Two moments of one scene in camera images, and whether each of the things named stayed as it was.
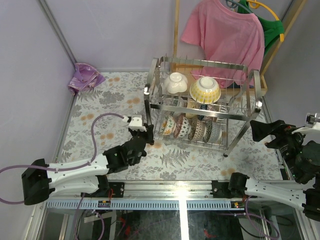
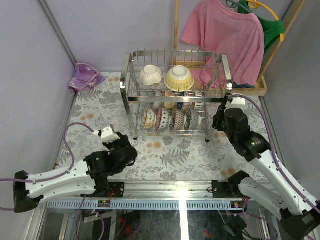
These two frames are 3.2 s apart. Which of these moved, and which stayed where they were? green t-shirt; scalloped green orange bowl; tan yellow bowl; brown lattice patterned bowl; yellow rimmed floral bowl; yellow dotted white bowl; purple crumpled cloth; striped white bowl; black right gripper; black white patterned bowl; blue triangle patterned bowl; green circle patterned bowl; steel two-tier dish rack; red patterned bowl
Moved: yellow rimmed floral bowl; red patterned bowl; green circle patterned bowl; tan yellow bowl; yellow dotted white bowl; striped white bowl; steel two-tier dish rack; black white patterned bowl; scalloped green orange bowl; blue triangle patterned bowl; black right gripper; brown lattice patterned bowl
Stayed: purple crumpled cloth; green t-shirt
